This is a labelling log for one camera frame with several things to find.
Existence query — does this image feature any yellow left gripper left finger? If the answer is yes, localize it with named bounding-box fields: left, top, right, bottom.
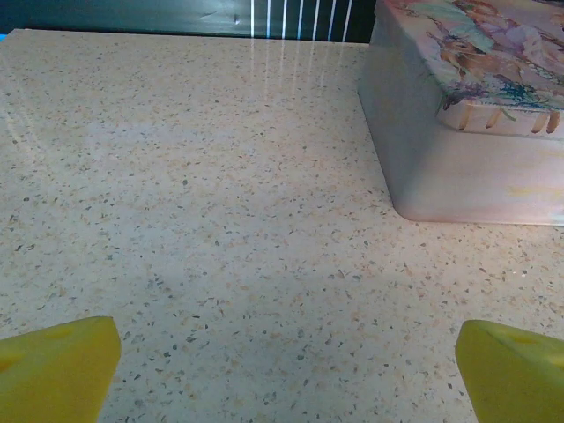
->
left=0, top=315, right=122, bottom=423

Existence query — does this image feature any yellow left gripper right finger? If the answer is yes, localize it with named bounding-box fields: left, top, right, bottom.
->
left=454, top=319, right=564, bottom=423

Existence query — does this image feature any pink illustrated book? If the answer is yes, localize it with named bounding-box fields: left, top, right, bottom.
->
left=356, top=0, right=564, bottom=226

